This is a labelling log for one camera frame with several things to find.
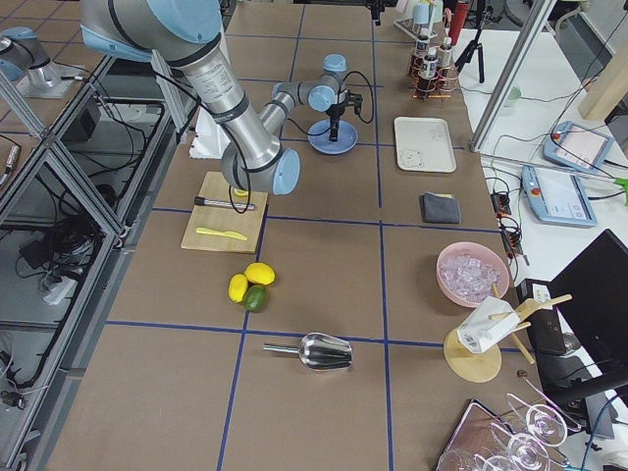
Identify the wine glass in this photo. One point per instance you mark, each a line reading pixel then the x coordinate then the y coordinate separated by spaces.
pixel 541 421

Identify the steel cylinder black cap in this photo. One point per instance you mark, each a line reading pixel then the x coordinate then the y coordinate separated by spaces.
pixel 203 201

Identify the red cylinder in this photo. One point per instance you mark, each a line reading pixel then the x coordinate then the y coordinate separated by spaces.
pixel 458 20

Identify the pink bowl with ice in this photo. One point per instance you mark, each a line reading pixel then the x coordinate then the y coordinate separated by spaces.
pixel 468 272

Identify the metal scoop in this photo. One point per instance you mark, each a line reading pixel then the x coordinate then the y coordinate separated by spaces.
pixel 318 351

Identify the pale green cup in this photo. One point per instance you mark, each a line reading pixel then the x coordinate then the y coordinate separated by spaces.
pixel 402 6

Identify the cream bear tray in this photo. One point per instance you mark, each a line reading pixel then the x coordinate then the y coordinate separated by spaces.
pixel 423 145

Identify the wooden cutting board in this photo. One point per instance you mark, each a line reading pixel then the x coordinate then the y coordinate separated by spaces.
pixel 224 219

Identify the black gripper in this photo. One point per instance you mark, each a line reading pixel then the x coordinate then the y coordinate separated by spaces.
pixel 335 111

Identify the blue plate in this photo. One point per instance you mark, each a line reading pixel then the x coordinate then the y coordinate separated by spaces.
pixel 318 137

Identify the white wire cup rack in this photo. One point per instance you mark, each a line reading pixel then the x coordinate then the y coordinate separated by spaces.
pixel 405 23

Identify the yellow plastic knife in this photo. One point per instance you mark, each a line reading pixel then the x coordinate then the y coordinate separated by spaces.
pixel 227 234

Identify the yellow lemon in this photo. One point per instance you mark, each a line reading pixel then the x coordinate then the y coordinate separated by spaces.
pixel 260 273
pixel 238 287

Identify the green bowl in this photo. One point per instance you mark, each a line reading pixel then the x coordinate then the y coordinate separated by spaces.
pixel 513 97

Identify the tea bottle white cap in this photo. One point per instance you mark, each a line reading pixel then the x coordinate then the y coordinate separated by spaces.
pixel 445 52

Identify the copper wire bottle rack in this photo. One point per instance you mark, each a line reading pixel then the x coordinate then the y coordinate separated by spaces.
pixel 441 86

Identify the wooden stand round base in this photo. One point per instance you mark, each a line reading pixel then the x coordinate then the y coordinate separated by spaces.
pixel 481 368

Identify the blue teach pendant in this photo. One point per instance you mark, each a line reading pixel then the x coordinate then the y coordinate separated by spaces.
pixel 579 148
pixel 557 198

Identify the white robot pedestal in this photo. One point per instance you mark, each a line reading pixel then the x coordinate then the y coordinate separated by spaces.
pixel 210 140

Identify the black monitor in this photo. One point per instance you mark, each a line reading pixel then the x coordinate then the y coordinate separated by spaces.
pixel 597 315

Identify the aluminium frame post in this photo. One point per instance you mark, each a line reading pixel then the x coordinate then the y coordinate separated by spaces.
pixel 525 41

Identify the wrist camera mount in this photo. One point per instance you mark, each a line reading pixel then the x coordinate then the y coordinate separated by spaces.
pixel 354 101

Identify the blue cup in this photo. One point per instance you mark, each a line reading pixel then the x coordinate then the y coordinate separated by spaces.
pixel 421 13

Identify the green lime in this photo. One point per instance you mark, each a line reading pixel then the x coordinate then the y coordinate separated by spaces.
pixel 255 298

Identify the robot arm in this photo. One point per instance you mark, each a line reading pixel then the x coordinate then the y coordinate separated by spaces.
pixel 187 34

